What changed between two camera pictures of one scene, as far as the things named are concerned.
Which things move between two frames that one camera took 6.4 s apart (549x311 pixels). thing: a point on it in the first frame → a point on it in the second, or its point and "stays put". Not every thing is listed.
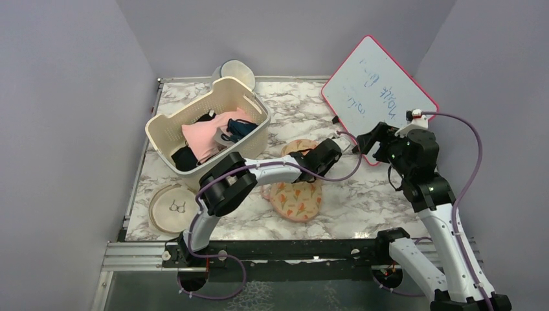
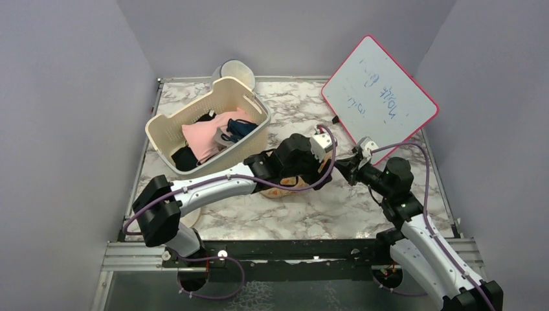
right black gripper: x=383 y=133 → x=348 y=168
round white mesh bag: x=237 y=69 stays put
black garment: x=185 y=159 stays put
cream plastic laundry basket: x=165 y=132 stays put
